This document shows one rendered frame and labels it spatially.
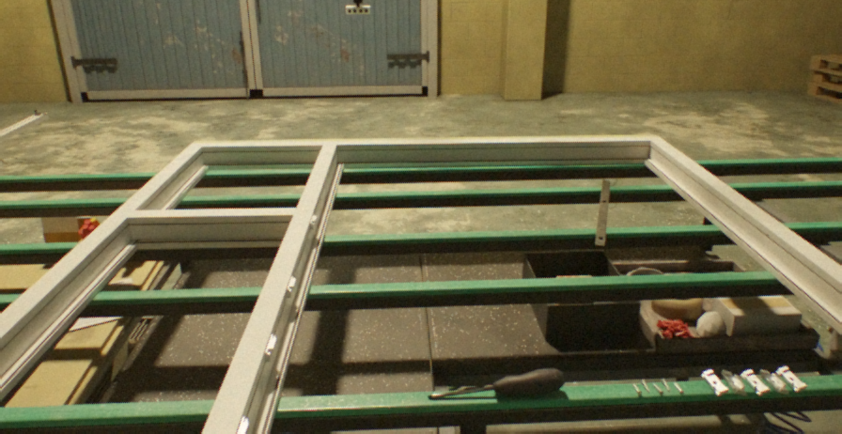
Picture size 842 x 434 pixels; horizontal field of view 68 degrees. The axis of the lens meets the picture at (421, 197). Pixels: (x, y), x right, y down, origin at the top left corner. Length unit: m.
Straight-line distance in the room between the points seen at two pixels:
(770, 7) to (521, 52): 2.93
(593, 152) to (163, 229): 1.28
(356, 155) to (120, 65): 5.84
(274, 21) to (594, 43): 3.53
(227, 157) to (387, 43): 5.12
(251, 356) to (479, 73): 6.41
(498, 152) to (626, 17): 5.65
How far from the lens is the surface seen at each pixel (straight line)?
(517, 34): 6.81
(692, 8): 7.81
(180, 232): 1.53
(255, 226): 1.47
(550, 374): 0.98
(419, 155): 1.96
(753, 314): 1.75
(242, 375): 0.94
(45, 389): 1.58
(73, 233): 2.10
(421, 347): 1.56
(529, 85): 6.92
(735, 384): 1.10
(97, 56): 7.71
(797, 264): 1.44
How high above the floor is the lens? 1.48
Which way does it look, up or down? 21 degrees down
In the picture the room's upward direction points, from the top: straight up
